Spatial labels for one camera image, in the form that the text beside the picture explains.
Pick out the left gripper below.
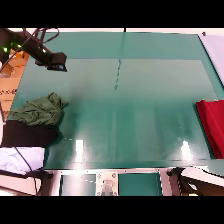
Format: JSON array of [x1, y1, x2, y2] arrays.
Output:
[[46, 52, 69, 73]]

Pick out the green garment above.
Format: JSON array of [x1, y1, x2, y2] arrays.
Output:
[[7, 92, 70, 127]]

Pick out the black garment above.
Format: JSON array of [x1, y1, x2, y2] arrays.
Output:
[[0, 119, 63, 149]]

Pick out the white garment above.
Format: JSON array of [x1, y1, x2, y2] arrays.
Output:
[[0, 146, 46, 175]]

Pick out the pale lilac garment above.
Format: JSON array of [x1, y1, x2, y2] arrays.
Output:
[[198, 33, 224, 86]]

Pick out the red garment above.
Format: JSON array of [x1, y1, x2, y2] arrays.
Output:
[[195, 99, 224, 160]]

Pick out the black cable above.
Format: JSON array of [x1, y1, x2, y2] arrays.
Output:
[[21, 28, 61, 45], [13, 145, 39, 197]]

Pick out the silver frame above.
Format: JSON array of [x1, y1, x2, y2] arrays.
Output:
[[42, 167, 224, 197]]

